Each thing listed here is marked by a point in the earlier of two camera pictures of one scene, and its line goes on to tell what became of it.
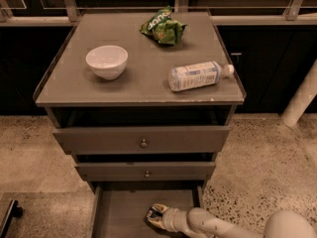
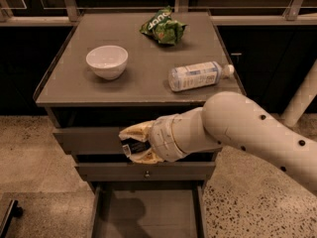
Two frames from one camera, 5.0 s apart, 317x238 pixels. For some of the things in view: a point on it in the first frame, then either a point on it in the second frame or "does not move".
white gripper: x=170 y=218 -> x=161 y=138
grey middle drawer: x=146 y=171 does not move
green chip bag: x=161 y=28 does not move
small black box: x=154 y=212 -> x=134 y=145
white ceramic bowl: x=108 y=61 does not move
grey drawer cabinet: x=143 y=102 does not move
